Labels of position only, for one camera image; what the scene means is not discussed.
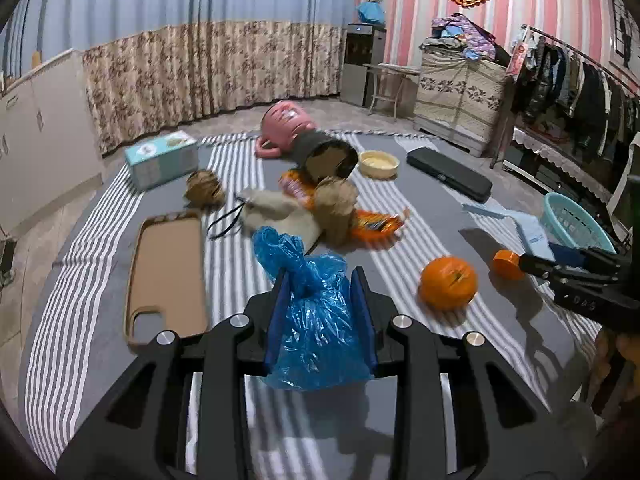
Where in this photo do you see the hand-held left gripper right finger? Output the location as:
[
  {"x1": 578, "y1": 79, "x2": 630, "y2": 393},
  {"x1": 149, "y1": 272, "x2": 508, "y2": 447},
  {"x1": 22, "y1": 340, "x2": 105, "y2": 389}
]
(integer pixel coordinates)
[{"x1": 349, "y1": 266, "x2": 587, "y2": 480}]

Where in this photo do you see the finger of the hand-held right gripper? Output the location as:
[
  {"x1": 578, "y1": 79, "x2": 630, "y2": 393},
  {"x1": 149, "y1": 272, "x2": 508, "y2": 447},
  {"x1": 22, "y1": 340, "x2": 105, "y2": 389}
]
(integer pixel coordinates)
[
  {"x1": 518, "y1": 254, "x2": 566, "y2": 282},
  {"x1": 547, "y1": 242, "x2": 622, "y2": 270}
]

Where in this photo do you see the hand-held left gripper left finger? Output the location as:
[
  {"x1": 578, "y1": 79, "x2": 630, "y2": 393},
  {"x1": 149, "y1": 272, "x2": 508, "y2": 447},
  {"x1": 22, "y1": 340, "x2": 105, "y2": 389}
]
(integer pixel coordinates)
[{"x1": 55, "y1": 267, "x2": 296, "y2": 480}]

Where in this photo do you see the teal plastic basket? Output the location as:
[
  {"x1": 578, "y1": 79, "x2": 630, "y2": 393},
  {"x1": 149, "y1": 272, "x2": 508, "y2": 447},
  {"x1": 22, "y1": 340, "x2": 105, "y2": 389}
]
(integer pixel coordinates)
[{"x1": 544, "y1": 192, "x2": 617, "y2": 256}]

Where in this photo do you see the small orange cap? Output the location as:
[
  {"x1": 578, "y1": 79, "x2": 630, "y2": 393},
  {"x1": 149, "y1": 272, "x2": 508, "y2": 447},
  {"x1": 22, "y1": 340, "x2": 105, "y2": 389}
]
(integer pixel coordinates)
[{"x1": 492, "y1": 250, "x2": 525, "y2": 281}]

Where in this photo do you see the blue plastic bag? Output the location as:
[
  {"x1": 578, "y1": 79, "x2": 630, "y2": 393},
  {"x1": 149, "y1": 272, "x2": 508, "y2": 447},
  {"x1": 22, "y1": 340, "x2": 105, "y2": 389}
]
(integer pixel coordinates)
[{"x1": 251, "y1": 226, "x2": 375, "y2": 392}]

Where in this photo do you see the black corrugated cup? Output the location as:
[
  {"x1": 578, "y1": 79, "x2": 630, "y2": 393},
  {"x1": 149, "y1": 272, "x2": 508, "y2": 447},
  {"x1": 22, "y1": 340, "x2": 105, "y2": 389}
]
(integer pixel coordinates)
[{"x1": 291, "y1": 130, "x2": 359, "y2": 182}]

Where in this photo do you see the orange snack wrapper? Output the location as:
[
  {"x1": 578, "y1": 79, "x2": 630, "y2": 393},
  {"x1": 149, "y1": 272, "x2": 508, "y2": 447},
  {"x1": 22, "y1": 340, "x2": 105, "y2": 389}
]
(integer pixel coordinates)
[{"x1": 279, "y1": 170, "x2": 411, "y2": 241}]

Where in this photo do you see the orange fruit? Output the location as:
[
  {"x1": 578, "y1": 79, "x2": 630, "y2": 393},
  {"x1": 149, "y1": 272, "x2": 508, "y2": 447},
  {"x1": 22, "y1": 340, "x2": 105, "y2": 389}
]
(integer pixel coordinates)
[{"x1": 419, "y1": 256, "x2": 479, "y2": 311}]

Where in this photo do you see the table with lace cloth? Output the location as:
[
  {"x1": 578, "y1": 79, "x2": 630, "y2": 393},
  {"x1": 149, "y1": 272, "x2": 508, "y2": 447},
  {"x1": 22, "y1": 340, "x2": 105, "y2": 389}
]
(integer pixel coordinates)
[{"x1": 492, "y1": 127, "x2": 631, "y2": 201}]

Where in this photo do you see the crumpled brown paper bag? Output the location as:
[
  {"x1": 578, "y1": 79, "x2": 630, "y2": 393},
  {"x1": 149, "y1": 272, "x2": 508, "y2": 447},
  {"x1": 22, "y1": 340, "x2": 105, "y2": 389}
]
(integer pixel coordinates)
[{"x1": 314, "y1": 176, "x2": 359, "y2": 248}]

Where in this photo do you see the black flat case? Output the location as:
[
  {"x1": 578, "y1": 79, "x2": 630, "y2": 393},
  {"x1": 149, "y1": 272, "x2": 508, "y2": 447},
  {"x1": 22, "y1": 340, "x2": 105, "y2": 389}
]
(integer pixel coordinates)
[{"x1": 406, "y1": 147, "x2": 493, "y2": 204}]

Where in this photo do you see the crumpled brown paper ball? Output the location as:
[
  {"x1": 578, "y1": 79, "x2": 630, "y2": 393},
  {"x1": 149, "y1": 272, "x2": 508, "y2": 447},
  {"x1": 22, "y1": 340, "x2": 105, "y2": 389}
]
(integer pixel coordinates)
[{"x1": 184, "y1": 170, "x2": 227, "y2": 209}]

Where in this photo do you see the yellow bowl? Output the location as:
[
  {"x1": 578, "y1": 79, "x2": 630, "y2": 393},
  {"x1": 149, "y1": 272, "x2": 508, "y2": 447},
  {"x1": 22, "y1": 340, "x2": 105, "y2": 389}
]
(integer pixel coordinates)
[{"x1": 358, "y1": 150, "x2": 400, "y2": 181}]

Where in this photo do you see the row of hanging clothes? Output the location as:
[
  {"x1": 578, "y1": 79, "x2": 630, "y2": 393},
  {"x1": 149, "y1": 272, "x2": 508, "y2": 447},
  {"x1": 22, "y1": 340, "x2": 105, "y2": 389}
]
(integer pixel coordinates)
[{"x1": 510, "y1": 25, "x2": 640, "y2": 161}]

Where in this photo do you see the pink cartoon mug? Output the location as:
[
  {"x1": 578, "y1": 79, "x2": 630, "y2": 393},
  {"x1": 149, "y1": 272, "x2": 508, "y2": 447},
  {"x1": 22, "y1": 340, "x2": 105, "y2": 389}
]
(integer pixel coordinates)
[{"x1": 255, "y1": 100, "x2": 315, "y2": 159}]

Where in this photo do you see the cabinet with floral cover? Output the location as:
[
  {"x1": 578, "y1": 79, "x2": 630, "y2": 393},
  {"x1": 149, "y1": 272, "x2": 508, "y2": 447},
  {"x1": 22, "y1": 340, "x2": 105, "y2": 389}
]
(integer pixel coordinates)
[{"x1": 414, "y1": 50, "x2": 508, "y2": 156}]

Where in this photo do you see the teal tissue box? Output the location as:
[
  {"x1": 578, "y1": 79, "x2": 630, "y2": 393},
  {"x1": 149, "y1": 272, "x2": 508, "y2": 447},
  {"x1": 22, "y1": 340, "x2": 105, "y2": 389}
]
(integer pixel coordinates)
[{"x1": 124, "y1": 130, "x2": 200, "y2": 192}]

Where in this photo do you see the grey striped blanket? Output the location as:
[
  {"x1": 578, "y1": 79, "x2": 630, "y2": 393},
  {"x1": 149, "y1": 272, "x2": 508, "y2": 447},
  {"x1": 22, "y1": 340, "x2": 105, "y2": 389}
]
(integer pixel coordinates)
[{"x1": 25, "y1": 130, "x2": 601, "y2": 480}]

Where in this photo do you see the pile of clothes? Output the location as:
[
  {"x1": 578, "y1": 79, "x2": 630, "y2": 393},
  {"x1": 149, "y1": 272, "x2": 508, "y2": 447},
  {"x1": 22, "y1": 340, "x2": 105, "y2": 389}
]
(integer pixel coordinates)
[{"x1": 422, "y1": 14, "x2": 511, "y2": 63}]

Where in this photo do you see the folding table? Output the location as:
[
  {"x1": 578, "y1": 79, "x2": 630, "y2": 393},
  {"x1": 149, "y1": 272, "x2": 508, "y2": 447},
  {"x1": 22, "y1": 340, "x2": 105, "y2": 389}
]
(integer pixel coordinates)
[{"x1": 363, "y1": 63, "x2": 421, "y2": 120}]

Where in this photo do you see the water dispenser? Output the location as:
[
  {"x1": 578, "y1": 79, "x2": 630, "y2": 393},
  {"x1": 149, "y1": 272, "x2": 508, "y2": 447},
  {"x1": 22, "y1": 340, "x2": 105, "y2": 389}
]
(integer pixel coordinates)
[{"x1": 341, "y1": 23, "x2": 387, "y2": 107}]

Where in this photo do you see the floral curtain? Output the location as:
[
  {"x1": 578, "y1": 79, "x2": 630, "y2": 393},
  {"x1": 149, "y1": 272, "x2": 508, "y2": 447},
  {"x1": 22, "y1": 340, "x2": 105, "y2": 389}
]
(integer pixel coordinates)
[{"x1": 82, "y1": 20, "x2": 348, "y2": 156}]

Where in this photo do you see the white cabinet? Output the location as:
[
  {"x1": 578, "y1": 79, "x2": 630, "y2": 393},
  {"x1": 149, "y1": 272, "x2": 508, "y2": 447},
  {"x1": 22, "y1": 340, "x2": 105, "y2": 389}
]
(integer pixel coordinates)
[{"x1": 0, "y1": 49, "x2": 106, "y2": 233}]

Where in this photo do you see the blue bag on dispenser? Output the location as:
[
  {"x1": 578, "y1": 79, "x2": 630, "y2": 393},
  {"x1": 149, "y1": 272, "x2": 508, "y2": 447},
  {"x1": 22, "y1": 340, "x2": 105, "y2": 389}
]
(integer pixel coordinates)
[{"x1": 357, "y1": 1, "x2": 386, "y2": 26}]

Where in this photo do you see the black cord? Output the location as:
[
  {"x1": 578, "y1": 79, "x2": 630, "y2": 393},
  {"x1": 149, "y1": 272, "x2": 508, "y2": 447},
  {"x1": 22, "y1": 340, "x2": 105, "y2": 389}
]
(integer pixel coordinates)
[{"x1": 206, "y1": 199, "x2": 248, "y2": 240}]

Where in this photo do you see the dark wall frame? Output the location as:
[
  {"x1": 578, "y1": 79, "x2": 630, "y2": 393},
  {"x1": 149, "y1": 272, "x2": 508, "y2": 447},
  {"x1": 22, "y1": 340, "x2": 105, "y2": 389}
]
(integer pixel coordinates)
[{"x1": 612, "y1": 0, "x2": 633, "y2": 68}]

